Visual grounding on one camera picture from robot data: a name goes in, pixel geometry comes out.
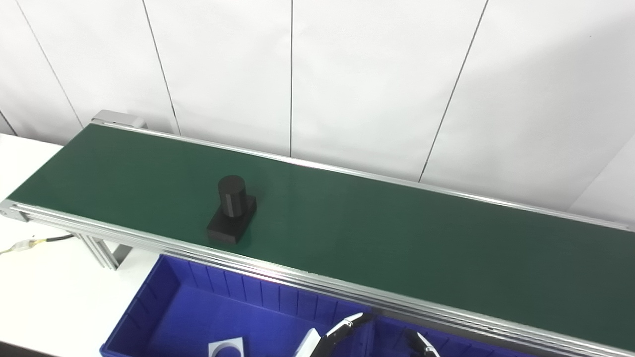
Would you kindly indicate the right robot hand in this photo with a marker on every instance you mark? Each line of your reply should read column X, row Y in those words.
column 424, row 348

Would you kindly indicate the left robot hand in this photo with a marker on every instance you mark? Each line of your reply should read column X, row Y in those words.
column 317, row 347

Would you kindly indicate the black cylinder block part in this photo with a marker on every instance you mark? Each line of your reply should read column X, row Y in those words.
column 230, row 198

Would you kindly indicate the green conveyor belt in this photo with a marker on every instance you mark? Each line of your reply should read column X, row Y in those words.
column 397, row 248
column 149, row 243

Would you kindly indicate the blue bin with white parts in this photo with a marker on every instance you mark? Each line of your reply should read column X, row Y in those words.
column 198, row 317

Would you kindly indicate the aluminium conveyor leg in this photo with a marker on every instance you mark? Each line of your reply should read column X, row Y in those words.
column 99, row 250

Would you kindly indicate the grey conveyor end housing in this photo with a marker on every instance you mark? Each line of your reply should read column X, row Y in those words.
column 119, row 119

